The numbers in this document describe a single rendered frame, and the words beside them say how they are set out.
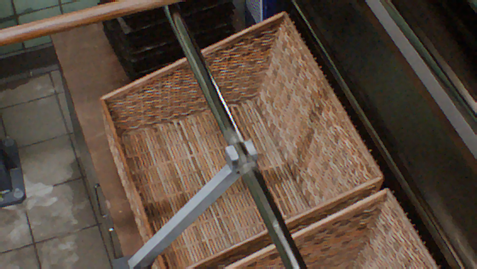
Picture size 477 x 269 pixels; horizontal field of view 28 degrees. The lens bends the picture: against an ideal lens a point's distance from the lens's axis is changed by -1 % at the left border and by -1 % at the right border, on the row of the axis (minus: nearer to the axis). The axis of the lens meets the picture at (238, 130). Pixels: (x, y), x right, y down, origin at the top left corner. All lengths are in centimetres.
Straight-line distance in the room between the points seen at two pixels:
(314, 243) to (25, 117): 159
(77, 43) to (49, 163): 61
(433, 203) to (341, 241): 28
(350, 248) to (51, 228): 122
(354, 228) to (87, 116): 82
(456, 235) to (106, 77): 116
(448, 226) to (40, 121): 186
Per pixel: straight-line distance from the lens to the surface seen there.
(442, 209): 176
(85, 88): 254
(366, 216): 196
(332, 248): 200
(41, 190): 309
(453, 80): 130
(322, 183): 217
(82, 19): 178
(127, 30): 233
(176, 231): 165
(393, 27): 140
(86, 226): 297
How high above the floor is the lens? 234
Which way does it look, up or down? 48 degrees down
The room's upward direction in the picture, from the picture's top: 2 degrees counter-clockwise
